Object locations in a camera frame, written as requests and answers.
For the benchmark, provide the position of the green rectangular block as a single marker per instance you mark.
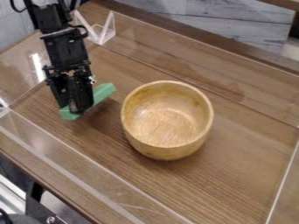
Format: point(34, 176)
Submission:
point(101, 92)

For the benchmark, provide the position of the clear acrylic tray wall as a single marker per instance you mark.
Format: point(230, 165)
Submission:
point(102, 197)

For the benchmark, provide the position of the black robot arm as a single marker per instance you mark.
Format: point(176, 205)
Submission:
point(52, 17)

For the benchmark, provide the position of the brown wooden bowl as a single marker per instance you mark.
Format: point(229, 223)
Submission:
point(166, 117)

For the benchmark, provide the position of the black table leg bracket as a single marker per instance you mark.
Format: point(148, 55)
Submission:
point(34, 209)

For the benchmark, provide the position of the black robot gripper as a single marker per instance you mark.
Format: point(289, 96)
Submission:
point(68, 71)

